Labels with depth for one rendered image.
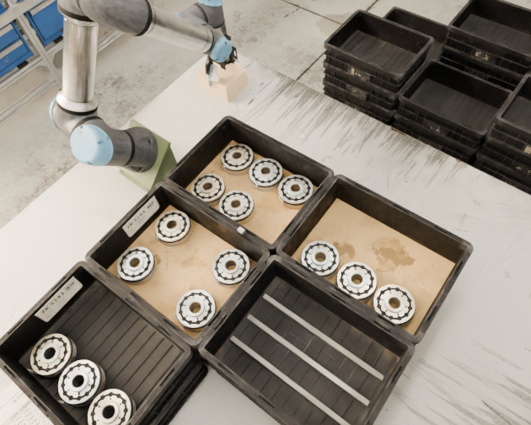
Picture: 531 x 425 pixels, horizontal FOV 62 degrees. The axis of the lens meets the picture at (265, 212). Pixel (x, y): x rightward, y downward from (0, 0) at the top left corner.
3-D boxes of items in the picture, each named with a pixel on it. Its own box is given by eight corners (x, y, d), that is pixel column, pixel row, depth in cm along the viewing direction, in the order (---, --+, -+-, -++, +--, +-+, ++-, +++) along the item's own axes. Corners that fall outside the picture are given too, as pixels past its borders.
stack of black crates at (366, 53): (319, 113, 240) (322, 43, 201) (350, 80, 250) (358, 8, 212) (384, 146, 225) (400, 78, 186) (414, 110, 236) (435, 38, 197)
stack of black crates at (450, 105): (385, 145, 225) (397, 96, 196) (415, 109, 236) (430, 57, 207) (459, 183, 210) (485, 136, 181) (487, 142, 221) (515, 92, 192)
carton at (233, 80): (198, 86, 178) (194, 72, 171) (218, 69, 182) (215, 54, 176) (228, 103, 172) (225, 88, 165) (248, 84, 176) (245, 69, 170)
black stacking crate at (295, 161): (172, 201, 137) (162, 180, 127) (233, 139, 148) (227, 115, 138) (275, 270, 123) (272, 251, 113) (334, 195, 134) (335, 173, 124)
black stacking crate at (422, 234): (276, 270, 122) (274, 252, 113) (335, 196, 133) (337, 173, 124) (407, 357, 108) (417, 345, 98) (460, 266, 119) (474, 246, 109)
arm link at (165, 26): (118, -12, 96) (241, 39, 139) (89, -36, 100) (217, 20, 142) (98, 37, 101) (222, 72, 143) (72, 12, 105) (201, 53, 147)
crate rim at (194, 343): (85, 261, 118) (81, 257, 116) (163, 184, 129) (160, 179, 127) (196, 352, 103) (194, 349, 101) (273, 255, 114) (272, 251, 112)
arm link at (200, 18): (186, 33, 136) (213, 16, 139) (163, 14, 139) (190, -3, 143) (190, 53, 143) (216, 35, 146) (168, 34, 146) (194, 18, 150)
